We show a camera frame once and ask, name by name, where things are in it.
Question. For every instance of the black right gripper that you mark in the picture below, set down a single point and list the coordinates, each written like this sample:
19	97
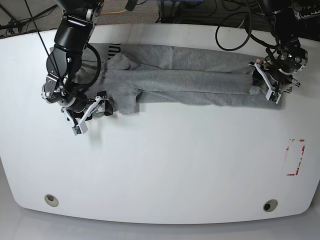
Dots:
76	108

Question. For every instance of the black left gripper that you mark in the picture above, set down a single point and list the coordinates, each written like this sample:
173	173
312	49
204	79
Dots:
291	59

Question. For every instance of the grey T-shirt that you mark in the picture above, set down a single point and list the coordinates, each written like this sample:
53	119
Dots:
141	73

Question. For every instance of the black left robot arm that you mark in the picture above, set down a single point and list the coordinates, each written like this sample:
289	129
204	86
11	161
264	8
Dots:
281	21

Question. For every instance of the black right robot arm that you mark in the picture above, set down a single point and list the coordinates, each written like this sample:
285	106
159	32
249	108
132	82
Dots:
78	22

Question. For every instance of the red tape rectangle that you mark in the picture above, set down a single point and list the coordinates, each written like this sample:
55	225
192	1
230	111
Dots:
293	156

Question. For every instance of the white power strip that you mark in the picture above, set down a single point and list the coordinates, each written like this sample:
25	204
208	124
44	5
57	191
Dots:
310	11

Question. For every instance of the left table cable grommet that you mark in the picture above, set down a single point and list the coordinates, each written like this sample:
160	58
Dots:
51	200

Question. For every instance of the table cable grommet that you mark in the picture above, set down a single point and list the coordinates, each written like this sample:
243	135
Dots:
270	205
51	200

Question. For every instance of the right table cable grommet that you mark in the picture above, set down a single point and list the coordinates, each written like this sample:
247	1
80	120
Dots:
270	205

